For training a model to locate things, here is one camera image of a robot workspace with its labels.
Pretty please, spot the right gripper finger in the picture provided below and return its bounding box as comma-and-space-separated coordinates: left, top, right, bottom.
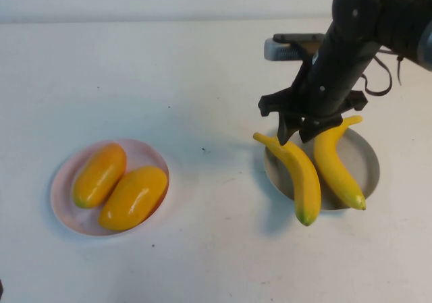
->
298, 113, 344, 144
276, 112, 302, 146

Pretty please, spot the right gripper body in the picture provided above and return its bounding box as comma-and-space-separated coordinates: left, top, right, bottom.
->
258, 38, 369, 119

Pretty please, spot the long yellow banana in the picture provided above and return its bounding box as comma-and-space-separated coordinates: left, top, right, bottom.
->
313, 115, 367, 212

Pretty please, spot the yellow banana with green tip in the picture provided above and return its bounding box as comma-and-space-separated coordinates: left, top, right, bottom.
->
252, 132, 321, 227

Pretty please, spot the yellow mango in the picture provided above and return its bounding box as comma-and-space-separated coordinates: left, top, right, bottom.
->
97, 166, 169, 232

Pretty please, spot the orange mango with green tip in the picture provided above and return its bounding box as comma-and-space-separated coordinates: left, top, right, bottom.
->
73, 143, 128, 210

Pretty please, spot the grey round plate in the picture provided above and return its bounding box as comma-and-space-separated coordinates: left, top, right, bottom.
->
264, 127, 381, 211

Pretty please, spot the pink round plate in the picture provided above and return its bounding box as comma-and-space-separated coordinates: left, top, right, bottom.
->
50, 138, 169, 238

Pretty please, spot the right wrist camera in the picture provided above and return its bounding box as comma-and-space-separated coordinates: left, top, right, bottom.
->
263, 32, 325, 61

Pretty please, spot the hanging black strap loop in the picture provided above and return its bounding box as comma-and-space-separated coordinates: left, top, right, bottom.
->
359, 45, 405, 97

